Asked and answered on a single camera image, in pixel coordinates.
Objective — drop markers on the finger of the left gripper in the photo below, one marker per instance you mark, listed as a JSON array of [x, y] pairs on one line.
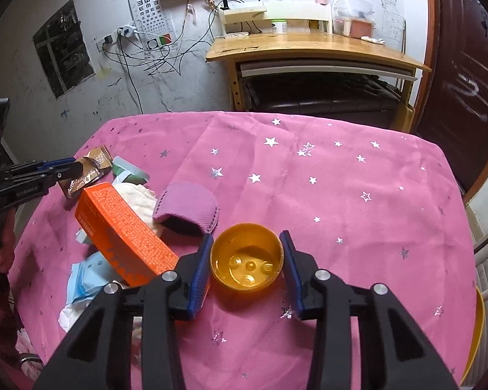
[[25, 179], [44, 165]]

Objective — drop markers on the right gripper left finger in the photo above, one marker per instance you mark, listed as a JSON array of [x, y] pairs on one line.
[[95, 353]]

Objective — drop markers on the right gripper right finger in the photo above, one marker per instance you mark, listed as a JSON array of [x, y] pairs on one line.
[[394, 351]]

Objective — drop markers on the brown snack wrapper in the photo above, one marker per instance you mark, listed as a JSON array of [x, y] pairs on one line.
[[97, 163]]

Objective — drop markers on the white tissue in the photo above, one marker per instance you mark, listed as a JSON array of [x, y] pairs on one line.
[[71, 313]]

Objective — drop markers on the green white snack bag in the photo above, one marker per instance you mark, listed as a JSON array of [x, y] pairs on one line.
[[124, 171]]

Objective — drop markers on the light blue tissue packet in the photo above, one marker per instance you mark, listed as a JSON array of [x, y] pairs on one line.
[[88, 277]]

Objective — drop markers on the orange cardboard box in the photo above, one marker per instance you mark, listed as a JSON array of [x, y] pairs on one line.
[[135, 252]]

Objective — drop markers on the purple knitted pouch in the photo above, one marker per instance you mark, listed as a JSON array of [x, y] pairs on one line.
[[187, 208]]

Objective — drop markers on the yellow plastic cup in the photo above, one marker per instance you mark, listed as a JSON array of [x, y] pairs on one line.
[[247, 258]]

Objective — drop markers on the left hand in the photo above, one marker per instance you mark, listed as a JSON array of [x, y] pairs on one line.
[[8, 242]]

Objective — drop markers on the pink star tablecloth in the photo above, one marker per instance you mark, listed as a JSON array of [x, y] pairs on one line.
[[371, 206]]

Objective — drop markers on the white power strip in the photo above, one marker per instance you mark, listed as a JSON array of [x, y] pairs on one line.
[[126, 31]]

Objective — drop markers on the eye chart poster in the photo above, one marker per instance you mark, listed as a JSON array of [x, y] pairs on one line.
[[152, 23]]

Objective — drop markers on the dark brown door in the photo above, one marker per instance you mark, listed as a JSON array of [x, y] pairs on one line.
[[456, 113]]

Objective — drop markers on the white green-lid jar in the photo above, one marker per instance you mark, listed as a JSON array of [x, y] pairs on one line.
[[279, 26]]

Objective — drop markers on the wooden desk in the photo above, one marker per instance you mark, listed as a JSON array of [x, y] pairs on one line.
[[265, 53]]

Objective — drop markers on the dark wall opening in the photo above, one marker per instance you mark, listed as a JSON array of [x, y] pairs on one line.
[[62, 51]]

